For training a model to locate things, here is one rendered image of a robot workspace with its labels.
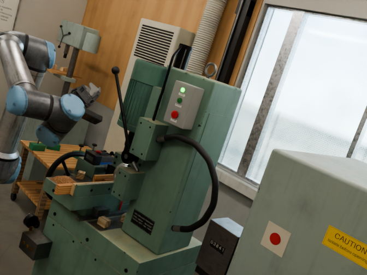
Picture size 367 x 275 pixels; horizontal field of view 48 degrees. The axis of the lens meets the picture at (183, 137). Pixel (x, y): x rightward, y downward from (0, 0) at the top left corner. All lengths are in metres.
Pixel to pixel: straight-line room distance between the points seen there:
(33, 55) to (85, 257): 0.88
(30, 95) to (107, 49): 3.22
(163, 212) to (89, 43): 2.58
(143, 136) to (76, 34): 2.64
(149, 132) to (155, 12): 2.61
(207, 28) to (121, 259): 2.16
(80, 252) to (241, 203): 1.60
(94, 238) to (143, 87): 0.66
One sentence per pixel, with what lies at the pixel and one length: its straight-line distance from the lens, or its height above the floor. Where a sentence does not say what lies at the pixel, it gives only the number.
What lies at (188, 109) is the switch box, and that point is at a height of 1.39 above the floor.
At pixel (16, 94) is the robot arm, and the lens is 1.36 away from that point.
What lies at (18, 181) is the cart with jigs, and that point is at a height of 0.18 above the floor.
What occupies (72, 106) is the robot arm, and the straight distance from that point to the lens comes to 1.40.
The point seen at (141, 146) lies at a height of 1.20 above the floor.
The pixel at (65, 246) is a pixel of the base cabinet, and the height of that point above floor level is 0.64.
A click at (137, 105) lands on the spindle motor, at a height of 1.32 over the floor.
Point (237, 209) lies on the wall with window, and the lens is 3.15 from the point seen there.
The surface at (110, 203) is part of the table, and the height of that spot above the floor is 0.86.
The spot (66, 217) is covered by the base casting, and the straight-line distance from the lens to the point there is 1.88.
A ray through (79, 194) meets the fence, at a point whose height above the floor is 0.91.
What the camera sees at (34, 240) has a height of 0.62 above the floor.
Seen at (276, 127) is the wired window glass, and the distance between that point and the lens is 3.07.
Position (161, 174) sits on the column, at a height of 1.11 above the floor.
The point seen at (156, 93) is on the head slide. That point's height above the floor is 1.39.
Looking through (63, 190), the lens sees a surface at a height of 0.92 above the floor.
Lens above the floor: 1.55
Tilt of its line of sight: 10 degrees down
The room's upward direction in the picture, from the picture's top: 18 degrees clockwise
